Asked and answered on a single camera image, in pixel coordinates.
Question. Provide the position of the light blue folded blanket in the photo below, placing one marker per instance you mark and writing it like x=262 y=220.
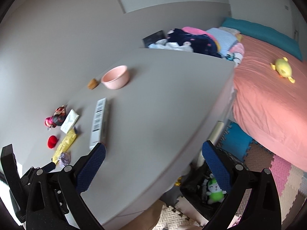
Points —
x=225 y=39

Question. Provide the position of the brown plush bear piece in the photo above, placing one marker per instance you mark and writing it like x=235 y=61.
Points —
x=92 y=84

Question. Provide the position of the lined paper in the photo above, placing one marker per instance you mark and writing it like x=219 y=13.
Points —
x=70 y=121

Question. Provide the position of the yellow plush duck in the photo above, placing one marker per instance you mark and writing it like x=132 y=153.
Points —
x=283 y=68

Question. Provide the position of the navy patterned clothing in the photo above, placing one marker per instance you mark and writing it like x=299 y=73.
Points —
x=202 y=44

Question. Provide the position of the black red doll figure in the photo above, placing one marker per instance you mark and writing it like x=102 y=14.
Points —
x=59 y=116

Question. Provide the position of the white barcode box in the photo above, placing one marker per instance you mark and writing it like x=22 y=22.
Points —
x=99 y=125

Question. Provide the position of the white green plush bunny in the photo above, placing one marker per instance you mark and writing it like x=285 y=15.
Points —
x=215 y=193

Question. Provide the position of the colourful foam floor mat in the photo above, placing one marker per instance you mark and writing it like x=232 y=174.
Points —
x=288 y=178

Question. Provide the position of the pink bed sheet mattress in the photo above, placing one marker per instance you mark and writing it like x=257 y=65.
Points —
x=269 y=108

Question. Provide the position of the pink plastic bowl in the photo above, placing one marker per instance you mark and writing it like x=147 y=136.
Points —
x=116 y=78

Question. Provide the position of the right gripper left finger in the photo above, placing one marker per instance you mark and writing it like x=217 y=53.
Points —
x=55 y=201

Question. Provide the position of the black picture frame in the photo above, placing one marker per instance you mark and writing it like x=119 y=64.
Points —
x=151 y=39

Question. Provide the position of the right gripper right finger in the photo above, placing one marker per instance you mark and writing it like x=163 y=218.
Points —
x=263 y=210

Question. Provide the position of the yellow snack wrapper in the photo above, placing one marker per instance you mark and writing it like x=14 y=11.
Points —
x=64 y=145

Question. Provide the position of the teal pillow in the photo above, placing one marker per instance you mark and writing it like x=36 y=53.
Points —
x=266 y=34

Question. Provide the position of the red plush heart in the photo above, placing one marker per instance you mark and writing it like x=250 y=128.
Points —
x=52 y=141

